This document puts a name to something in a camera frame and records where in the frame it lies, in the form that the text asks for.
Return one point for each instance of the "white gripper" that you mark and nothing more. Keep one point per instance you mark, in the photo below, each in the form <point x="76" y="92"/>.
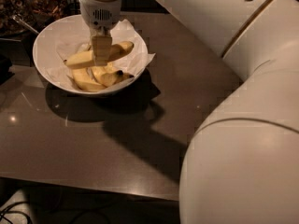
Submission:
<point x="100" y="13"/>

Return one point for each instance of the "yellow banana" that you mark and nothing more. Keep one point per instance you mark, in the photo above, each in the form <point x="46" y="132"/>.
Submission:
<point x="107" y="75"/>
<point x="85" y="59"/>
<point x="85" y="82"/>

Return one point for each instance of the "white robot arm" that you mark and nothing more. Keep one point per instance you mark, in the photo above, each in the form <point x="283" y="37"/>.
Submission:
<point x="241" y="166"/>

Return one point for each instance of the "white ceramic bowl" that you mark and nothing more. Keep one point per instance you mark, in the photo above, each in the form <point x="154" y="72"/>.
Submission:
<point x="70" y="35"/>

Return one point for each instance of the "small right banana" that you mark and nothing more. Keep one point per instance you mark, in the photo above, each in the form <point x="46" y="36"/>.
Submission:
<point x="125" y="76"/>

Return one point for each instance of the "glass bowl of snacks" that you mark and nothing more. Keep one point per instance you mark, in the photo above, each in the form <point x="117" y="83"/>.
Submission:
<point x="27" y="11"/>

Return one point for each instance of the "white paper liner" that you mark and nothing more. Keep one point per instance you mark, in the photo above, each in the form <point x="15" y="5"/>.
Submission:
<point x="97" y="80"/>

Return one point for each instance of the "metal serving spoon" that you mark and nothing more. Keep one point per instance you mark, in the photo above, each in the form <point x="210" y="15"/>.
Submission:
<point x="26" y="25"/>

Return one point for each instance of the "dark object left edge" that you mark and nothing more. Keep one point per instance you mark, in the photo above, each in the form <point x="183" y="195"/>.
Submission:
<point x="5" y="64"/>

